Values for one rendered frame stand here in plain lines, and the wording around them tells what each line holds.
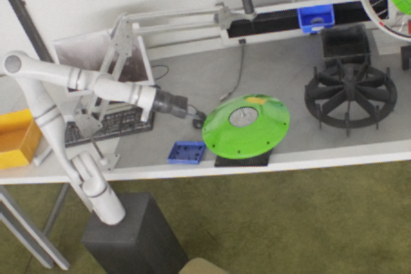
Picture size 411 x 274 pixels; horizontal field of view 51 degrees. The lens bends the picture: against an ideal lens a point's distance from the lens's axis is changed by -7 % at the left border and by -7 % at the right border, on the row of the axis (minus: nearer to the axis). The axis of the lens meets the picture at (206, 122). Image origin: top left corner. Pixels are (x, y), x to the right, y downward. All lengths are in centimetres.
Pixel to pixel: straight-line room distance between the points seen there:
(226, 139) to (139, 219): 47
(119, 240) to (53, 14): 147
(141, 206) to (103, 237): 19
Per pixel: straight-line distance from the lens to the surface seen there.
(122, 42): 163
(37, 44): 283
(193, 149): 180
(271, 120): 156
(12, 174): 221
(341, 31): 212
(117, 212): 173
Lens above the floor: 211
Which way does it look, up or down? 39 degrees down
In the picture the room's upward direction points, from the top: 20 degrees counter-clockwise
